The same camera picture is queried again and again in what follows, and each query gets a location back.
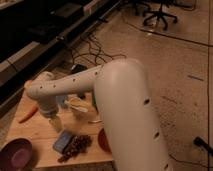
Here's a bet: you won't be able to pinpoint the red-brown bowl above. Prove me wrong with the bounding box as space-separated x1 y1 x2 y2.
98 129 111 153

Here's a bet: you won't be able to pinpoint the black office chair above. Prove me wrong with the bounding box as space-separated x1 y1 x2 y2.
143 0 178 30

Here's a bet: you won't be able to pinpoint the purple bowl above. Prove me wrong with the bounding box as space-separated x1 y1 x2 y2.
0 138 32 171

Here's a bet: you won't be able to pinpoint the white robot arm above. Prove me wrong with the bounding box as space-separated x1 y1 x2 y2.
26 58 174 171

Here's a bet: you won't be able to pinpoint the bunch of dark grapes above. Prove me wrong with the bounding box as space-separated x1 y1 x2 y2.
58 135 92 163

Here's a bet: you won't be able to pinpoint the black floor cables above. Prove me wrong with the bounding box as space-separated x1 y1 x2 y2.
56 33 128 68

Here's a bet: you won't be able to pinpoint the black object on floor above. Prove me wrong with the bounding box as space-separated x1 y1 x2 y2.
193 137 213 156

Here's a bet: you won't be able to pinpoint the orange carrot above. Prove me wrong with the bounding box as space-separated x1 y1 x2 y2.
18 105 38 124

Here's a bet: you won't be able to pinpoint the cream plastic banana bunch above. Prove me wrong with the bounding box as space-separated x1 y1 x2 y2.
64 96 90 113

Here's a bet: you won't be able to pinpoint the blue sponge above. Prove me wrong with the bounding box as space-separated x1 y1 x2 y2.
53 130 74 153

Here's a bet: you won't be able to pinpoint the black power box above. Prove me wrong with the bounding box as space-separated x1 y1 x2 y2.
71 64 87 74

